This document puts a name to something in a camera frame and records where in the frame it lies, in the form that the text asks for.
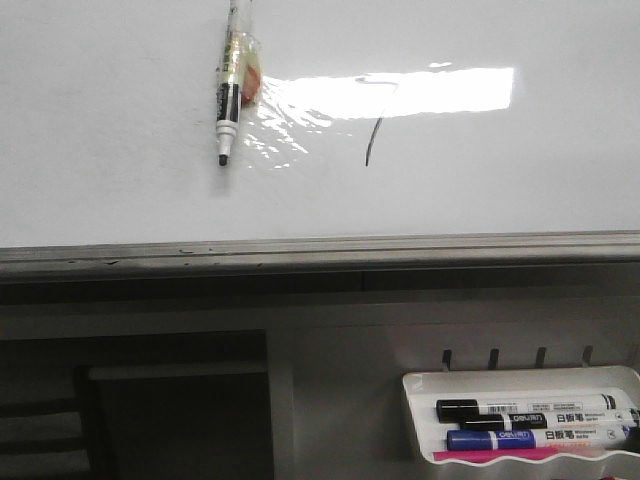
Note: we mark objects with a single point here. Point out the taped white whiteboard marker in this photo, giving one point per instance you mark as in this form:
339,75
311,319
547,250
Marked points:
239,76

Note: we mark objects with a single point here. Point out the white whiteboard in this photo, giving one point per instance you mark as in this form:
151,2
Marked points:
383,118

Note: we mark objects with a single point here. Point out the blue capped whiteboard marker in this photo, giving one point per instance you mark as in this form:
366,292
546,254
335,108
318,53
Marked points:
599,437

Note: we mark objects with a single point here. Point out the grey aluminium whiteboard ledge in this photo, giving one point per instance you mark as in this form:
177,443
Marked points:
56,264

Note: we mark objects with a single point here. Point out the white plastic marker tray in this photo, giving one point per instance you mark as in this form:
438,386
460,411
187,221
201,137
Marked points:
428,435

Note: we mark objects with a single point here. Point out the black capped marker top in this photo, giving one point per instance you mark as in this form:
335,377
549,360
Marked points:
451,410

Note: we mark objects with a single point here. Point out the black capped marker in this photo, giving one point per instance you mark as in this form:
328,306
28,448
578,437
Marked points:
551,420
451,410

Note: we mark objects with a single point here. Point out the black capped marker middle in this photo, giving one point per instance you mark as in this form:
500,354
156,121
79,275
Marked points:
551,420

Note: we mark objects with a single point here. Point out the pink marker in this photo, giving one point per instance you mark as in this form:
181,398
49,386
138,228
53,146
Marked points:
485,456

